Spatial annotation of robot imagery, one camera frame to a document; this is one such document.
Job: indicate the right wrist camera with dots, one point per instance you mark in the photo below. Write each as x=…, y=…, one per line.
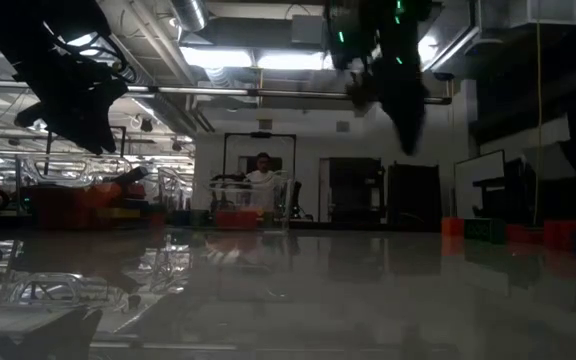
x=345, y=45

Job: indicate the small green block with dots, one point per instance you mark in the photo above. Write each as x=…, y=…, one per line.
x=201, y=218
x=268, y=219

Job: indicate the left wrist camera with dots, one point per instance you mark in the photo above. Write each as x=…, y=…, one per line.
x=28, y=116

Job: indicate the silver round ventilation duct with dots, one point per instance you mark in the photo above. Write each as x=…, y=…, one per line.
x=188, y=12

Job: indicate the ceiling light panel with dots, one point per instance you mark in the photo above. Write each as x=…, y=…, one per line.
x=218, y=57
x=290, y=61

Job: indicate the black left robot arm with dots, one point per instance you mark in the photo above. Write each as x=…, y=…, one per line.
x=18, y=20

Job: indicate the whiteboard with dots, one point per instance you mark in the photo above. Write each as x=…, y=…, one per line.
x=478, y=175

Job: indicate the long yellow block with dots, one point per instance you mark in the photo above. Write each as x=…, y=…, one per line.
x=118, y=213

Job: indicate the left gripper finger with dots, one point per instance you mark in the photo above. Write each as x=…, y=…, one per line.
x=93, y=130

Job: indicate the black station frame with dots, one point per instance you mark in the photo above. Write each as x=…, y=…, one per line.
x=259, y=135

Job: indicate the long red block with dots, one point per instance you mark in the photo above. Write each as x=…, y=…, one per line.
x=55, y=195
x=135, y=191

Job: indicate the person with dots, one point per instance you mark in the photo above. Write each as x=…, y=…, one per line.
x=263, y=175

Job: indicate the black cabinet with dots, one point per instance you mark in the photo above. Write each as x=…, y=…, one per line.
x=358, y=185
x=413, y=190

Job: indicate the purple block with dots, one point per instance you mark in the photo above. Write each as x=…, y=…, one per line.
x=130, y=176

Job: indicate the long ceiling pipe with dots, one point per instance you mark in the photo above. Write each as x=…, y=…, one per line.
x=218, y=91

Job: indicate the long orange block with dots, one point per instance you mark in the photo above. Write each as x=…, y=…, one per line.
x=103, y=194

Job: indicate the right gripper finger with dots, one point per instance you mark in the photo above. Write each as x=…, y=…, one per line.
x=408, y=125

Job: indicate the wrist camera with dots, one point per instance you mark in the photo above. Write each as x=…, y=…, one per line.
x=345, y=45
x=28, y=116

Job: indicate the small blue block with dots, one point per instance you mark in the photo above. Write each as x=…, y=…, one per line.
x=180, y=219

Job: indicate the clear plastic bin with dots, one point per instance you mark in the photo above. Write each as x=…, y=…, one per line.
x=23, y=170
x=288, y=190

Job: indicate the small red block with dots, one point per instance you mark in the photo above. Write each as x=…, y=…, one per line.
x=235, y=220

